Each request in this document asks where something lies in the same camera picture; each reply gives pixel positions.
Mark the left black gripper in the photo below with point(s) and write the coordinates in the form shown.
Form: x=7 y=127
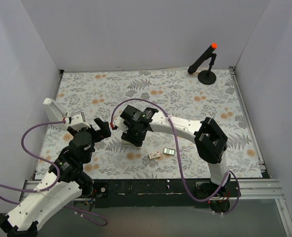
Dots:
x=95 y=132

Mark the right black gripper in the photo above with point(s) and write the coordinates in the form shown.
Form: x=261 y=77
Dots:
x=131 y=139

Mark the beige stapler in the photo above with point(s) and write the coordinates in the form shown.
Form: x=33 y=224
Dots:
x=128 y=144

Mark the staple box sleeve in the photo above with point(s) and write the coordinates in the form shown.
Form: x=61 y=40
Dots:
x=154 y=155

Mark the staple tray with staples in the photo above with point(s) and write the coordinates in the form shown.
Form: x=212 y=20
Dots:
x=168 y=151

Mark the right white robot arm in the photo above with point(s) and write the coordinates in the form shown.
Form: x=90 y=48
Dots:
x=210 y=140

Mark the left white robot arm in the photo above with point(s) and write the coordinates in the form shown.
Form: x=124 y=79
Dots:
x=64 y=181

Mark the floral table mat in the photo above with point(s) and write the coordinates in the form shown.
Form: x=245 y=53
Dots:
x=104 y=95

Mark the white metronome device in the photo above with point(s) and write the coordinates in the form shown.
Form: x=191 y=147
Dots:
x=55 y=111

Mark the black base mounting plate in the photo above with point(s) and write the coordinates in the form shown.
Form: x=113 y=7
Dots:
x=137 y=193

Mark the black microphone orange tip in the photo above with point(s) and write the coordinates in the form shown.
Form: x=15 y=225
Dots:
x=208 y=53

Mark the black microphone stand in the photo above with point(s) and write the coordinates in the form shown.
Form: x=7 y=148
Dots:
x=207 y=77

